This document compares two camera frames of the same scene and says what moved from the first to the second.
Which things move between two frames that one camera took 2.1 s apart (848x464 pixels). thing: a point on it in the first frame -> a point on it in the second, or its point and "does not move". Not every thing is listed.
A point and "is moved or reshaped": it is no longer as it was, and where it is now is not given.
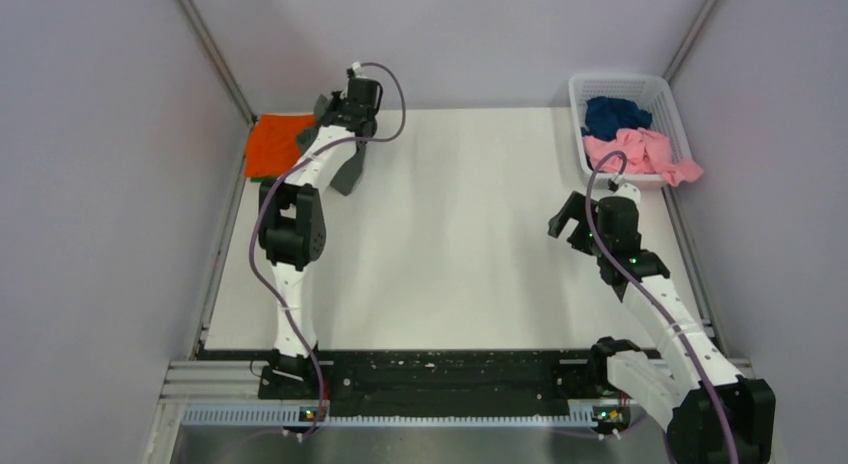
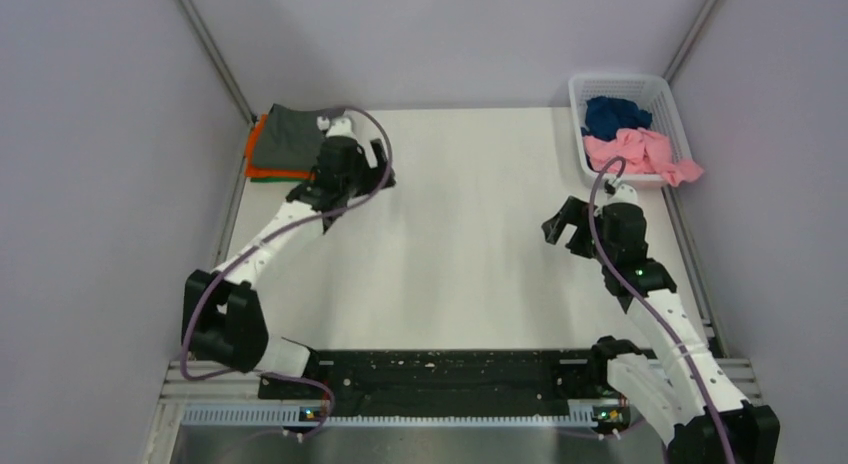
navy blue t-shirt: (606, 117) does not move
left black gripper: (336, 101) -> (371, 175)
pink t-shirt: (644, 151) does not move
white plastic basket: (652, 92) does not move
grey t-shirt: (345, 181) is moved or reshaped
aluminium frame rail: (193, 382) does not move
